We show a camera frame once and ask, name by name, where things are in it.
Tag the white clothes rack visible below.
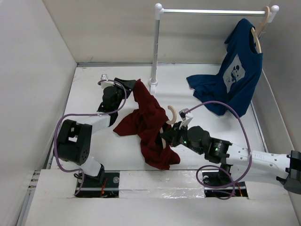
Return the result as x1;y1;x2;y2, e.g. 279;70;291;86
149;3;280;95

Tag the silver foil tape strip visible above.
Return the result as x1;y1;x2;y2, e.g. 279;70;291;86
119;170;205;199

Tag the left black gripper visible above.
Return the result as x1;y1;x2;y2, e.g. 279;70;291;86
111;79;135;110

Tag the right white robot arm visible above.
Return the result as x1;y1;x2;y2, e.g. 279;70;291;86
160;122;301;194

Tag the wooden hanger holding blue shirt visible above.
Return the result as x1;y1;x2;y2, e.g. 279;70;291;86
250;6;271;54

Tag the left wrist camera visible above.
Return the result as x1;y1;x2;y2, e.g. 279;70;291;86
100;74;109;83

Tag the dark red t shirt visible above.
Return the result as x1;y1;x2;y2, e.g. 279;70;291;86
113;80;181;170

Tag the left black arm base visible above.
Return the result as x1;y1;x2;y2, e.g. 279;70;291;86
73;166;120;198

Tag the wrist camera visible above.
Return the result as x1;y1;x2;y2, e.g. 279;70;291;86
179;108;193;129
100;74;109;83

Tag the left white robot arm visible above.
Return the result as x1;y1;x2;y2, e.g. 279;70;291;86
54;76;136;187

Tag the blue printed t shirt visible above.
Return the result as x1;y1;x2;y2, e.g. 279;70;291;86
186;18;263;117

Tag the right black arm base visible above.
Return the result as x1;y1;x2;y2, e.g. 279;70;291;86
201;164;248;200

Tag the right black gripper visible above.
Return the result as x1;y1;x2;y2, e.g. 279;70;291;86
160;121;203;155

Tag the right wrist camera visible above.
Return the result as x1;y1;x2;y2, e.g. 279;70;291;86
179;108;193;129

